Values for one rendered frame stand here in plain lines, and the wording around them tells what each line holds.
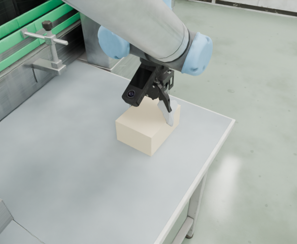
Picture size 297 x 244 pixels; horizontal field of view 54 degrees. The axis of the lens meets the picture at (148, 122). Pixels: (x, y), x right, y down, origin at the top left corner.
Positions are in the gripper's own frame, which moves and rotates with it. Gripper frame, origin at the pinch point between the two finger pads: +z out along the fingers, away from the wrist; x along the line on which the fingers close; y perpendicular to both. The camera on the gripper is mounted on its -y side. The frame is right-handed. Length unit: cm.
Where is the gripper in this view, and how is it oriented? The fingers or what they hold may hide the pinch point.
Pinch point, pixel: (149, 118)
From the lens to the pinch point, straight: 84.9
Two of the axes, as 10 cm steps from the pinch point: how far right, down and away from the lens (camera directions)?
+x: -8.4, -3.7, 4.0
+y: 5.5, -5.7, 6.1
